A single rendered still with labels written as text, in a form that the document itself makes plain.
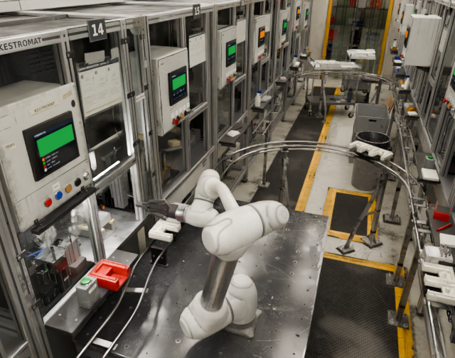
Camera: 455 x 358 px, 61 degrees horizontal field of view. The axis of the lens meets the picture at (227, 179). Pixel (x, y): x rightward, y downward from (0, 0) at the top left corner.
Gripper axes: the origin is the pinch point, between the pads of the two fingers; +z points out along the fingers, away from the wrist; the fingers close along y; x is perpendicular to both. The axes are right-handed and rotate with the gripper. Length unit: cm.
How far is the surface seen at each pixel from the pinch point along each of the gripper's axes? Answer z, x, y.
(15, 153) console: 12, 56, 51
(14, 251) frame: 13, 67, 16
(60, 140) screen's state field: 10, 38, 49
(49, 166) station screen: 10, 46, 41
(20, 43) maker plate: 13, 43, 85
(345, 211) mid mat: -105, -223, -113
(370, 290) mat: -131, -107, -114
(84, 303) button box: 2, 51, -22
